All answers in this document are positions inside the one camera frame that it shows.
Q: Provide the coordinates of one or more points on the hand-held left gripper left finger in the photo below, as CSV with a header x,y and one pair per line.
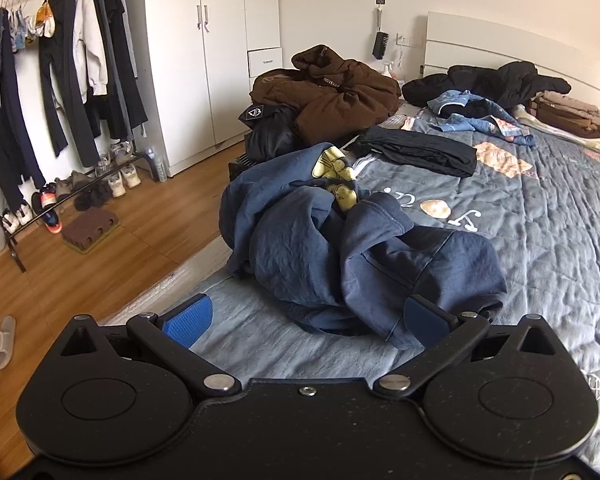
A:
x,y
190,317

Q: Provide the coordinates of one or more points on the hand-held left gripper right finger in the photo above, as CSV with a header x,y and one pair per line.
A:
x,y
425,320

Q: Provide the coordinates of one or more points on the navy t-shirt with yellow print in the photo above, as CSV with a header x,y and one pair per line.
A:
x,y
290,240

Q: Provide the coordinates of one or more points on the black clothes rack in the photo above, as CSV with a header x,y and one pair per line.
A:
x,y
16,255

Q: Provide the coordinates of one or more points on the stack of folded brown clothes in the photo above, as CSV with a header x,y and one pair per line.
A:
x,y
565,112

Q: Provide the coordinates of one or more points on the row of hanging clothes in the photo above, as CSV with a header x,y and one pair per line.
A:
x,y
65,60

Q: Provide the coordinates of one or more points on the brown fluffy mat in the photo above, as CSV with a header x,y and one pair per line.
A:
x,y
87,230

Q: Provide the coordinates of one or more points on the clear water bottle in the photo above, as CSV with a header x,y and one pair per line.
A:
x,y
159,167

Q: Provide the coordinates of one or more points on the row of shoes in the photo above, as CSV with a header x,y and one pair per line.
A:
x,y
115,180

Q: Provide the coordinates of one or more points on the folded black pants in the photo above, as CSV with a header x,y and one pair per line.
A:
x,y
415,150

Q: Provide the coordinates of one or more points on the grey slipper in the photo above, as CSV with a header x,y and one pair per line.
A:
x,y
2,342

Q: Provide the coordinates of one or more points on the light blue printed garment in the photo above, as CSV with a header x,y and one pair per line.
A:
x,y
460,122

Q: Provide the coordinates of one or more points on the black jacket with triangle logo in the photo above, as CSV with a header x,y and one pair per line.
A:
x,y
270,132

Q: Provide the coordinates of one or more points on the white wardrobe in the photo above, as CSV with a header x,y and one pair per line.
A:
x,y
190,85

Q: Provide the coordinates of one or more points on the brown hooded jacket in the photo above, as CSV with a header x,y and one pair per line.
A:
x,y
330,105

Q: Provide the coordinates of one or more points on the white spray bottle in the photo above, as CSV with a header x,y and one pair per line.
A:
x,y
388,70

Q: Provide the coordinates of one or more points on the black hairbrush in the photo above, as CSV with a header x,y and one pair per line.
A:
x,y
380,45

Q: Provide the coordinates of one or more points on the white headboard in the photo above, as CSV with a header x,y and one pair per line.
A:
x,y
480,40

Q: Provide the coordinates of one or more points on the white wall socket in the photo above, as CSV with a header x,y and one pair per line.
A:
x,y
403,40

